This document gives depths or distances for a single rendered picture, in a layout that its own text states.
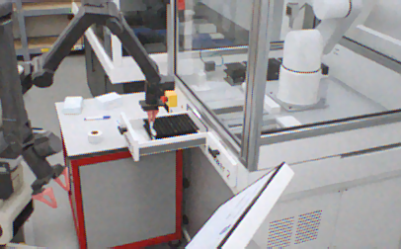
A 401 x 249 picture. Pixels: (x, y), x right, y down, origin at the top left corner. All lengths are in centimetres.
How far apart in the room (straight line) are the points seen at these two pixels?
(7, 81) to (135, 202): 128
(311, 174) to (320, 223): 30
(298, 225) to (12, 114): 126
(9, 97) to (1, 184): 44
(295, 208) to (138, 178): 85
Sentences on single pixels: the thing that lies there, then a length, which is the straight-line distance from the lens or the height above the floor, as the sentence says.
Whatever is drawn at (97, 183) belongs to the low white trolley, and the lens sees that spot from 239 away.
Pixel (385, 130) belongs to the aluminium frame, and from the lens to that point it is 208.
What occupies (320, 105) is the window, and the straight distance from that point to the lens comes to 182.
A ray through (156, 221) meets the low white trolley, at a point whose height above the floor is 25.
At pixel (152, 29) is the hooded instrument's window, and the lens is 289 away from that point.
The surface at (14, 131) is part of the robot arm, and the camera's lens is 148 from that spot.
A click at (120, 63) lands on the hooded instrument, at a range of 288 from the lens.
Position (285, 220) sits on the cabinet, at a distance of 204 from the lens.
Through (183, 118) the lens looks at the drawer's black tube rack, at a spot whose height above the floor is 90.
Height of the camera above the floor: 190
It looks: 27 degrees down
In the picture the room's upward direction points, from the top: 2 degrees clockwise
